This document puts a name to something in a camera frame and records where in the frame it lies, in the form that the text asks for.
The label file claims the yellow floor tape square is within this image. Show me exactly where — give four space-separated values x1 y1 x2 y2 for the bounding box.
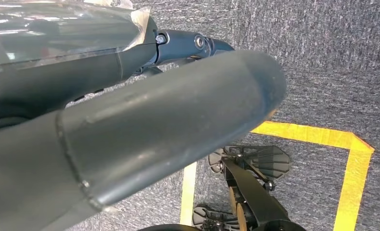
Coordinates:
179 120 376 231

